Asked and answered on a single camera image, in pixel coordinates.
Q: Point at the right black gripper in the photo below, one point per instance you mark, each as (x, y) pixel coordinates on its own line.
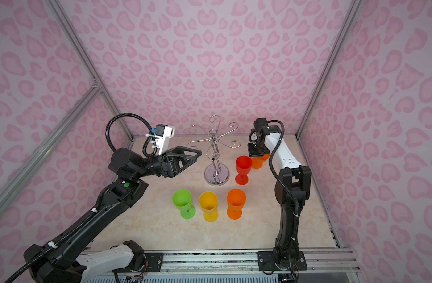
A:
(252, 153)

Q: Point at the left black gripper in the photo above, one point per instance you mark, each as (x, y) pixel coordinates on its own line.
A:
(168, 164)

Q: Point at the orange wine glass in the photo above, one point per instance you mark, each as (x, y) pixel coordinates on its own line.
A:
(236, 200)
(257, 163)

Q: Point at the red wine glass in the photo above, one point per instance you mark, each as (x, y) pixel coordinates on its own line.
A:
(243, 168)

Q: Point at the green wine glass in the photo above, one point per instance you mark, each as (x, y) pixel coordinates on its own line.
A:
(182, 199)

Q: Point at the yellow wine glass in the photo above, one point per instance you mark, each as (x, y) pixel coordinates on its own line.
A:
(209, 205)

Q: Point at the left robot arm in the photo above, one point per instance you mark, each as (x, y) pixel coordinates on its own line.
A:
(57, 261)

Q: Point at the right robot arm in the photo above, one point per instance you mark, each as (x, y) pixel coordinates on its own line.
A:
(292, 190)

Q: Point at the chrome wine glass rack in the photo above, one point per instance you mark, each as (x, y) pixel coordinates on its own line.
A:
(215, 174)

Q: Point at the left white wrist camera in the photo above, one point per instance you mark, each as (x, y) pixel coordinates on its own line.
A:
(160, 137)

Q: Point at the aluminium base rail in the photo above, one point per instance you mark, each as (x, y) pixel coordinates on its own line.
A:
(315, 265)

